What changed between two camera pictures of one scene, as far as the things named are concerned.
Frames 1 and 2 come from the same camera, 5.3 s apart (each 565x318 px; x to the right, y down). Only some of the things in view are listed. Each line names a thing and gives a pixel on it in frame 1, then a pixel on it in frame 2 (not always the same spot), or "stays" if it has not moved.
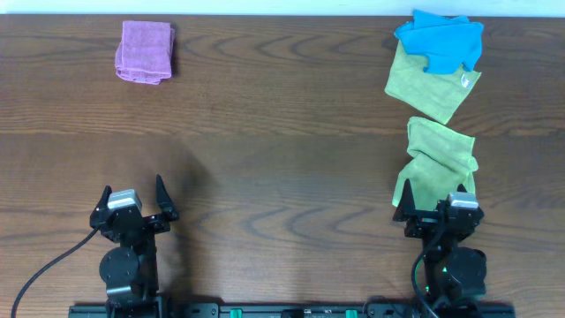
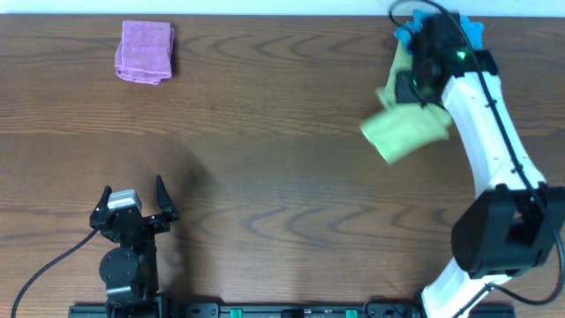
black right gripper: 422,222 -> 426,98
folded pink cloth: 145,52 stays
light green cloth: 440,160 -> 395,128
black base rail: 292,310 stays
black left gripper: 161,223 stays
